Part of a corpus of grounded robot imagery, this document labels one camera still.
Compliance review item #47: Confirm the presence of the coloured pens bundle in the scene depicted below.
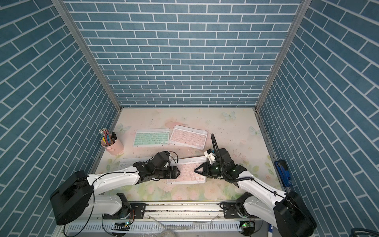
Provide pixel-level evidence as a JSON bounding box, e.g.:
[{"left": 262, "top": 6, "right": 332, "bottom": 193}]
[{"left": 99, "top": 128, "right": 117, "bottom": 146}]

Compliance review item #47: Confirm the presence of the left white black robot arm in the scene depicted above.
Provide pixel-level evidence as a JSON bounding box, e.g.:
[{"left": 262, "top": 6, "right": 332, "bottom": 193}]
[{"left": 50, "top": 151, "right": 181, "bottom": 226}]

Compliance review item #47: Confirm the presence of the blue stapler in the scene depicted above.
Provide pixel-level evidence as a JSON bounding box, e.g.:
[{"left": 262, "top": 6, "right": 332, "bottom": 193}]
[{"left": 274, "top": 160, "right": 292, "bottom": 188}]

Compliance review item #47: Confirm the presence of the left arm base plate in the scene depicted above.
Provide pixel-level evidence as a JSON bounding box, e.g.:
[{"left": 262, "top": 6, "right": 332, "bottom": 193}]
[{"left": 103, "top": 203, "right": 147, "bottom": 220}]

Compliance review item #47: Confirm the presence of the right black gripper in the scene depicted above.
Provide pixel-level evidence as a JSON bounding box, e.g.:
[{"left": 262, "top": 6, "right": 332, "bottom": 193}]
[{"left": 194, "top": 161, "right": 227, "bottom": 178}]

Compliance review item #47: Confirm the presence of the aluminium front rail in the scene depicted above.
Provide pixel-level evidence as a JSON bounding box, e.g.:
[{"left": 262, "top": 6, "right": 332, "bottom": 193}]
[{"left": 91, "top": 197, "right": 276, "bottom": 225}]

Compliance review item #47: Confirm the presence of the pink keyboard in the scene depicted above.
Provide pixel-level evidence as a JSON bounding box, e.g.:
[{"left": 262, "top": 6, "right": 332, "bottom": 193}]
[
  {"left": 169, "top": 125, "right": 208, "bottom": 150},
  {"left": 167, "top": 156, "right": 207, "bottom": 185}
]

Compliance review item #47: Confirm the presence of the green key keyboard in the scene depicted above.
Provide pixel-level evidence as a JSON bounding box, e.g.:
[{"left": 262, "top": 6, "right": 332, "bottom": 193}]
[{"left": 133, "top": 128, "right": 170, "bottom": 147}]

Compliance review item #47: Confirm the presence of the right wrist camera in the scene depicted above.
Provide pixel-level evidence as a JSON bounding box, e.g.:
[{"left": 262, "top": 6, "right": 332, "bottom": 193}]
[{"left": 204, "top": 149, "right": 216, "bottom": 165}]

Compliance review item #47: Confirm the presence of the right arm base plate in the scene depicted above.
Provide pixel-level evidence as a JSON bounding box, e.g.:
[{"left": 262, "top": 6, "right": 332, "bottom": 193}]
[{"left": 219, "top": 202, "right": 253, "bottom": 219}]

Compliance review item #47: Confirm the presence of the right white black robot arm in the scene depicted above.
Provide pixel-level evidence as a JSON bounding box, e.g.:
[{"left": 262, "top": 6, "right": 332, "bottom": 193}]
[{"left": 194, "top": 149, "right": 317, "bottom": 237}]

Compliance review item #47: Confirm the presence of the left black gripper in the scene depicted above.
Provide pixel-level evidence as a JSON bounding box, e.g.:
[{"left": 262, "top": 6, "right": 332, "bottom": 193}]
[{"left": 152, "top": 166, "right": 182, "bottom": 180}]

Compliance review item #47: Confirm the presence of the blue white marker pen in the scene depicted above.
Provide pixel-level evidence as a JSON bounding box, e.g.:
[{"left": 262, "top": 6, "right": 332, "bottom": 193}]
[{"left": 267, "top": 224, "right": 273, "bottom": 237}]

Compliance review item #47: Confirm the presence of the pink pen cup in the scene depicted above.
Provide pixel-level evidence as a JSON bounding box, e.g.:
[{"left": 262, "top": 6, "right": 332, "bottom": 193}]
[{"left": 100, "top": 139, "right": 124, "bottom": 156}]

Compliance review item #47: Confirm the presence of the white key keyboard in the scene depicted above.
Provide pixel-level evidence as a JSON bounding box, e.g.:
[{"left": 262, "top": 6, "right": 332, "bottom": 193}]
[{"left": 116, "top": 158, "right": 150, "bottom": 170}]

